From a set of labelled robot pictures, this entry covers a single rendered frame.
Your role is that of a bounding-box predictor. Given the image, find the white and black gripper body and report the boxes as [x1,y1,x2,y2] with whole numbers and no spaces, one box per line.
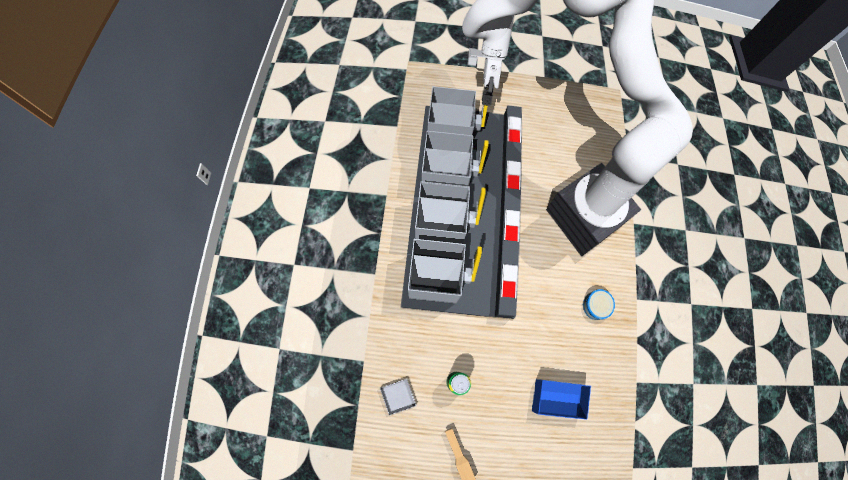
[483,54,506,89]

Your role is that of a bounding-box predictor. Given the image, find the round tin with blue-rimmed lid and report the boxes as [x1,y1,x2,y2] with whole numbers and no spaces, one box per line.
[583,289,615,320]

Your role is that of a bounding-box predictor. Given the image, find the green and yellow drink can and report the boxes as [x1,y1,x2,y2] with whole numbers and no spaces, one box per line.
[446,372,471,395]

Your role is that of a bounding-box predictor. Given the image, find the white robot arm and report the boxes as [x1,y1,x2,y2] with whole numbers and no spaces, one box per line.
[462,0,693,228]

